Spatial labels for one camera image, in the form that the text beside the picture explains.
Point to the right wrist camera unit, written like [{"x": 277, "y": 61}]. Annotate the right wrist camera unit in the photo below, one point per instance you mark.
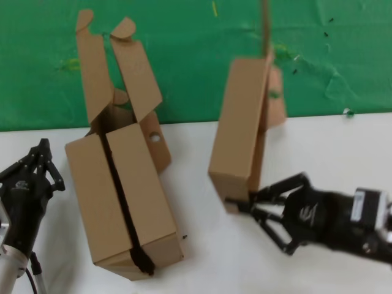
[{"x": 369, "y": 208}]

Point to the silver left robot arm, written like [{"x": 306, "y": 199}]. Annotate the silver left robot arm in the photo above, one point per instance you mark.
[{"x": 9, "y": 266}]

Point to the large brown cardboard box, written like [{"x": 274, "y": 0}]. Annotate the large brown cardboard box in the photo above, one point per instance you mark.
[{"x": 92, "y": 190}]

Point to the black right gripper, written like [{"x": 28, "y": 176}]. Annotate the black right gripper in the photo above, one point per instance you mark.
[{"x": 321, "y": 217}]

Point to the small brown cardboard box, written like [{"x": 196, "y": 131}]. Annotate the small brown cardboard box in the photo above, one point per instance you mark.
[{"x": 235, "y": 122}]

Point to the green table cloth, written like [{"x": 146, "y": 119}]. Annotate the green table cloth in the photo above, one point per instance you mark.
[{"x": 190, "y": 61}]

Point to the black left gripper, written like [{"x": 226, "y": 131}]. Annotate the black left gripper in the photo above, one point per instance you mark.
[{"x": 24, "y": 208}]

